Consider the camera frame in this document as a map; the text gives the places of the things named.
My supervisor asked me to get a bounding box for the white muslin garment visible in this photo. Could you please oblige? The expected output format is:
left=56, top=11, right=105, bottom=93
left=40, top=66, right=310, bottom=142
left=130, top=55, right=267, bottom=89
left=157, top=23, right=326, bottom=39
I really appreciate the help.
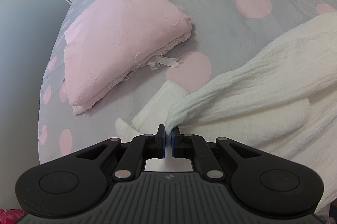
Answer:
left=115, top=12, right=336, bottom=208

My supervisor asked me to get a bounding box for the folded pink garment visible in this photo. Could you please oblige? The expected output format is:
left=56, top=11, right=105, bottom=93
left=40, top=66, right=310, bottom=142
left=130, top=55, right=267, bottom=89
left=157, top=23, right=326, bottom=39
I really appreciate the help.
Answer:
left=63, top=0, right=193, bottom=115

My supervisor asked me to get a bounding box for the grey pink-dotted bedspread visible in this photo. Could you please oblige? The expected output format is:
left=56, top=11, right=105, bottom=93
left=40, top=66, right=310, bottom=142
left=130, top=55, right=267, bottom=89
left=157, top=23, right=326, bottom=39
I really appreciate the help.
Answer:
left=38, top=0, right=336, bottom=163

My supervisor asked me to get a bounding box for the purple fleece sleeve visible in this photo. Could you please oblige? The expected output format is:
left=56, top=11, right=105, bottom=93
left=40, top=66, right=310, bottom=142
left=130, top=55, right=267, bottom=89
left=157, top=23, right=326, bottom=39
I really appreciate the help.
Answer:
left=316, top=203, right=336, bottom=224

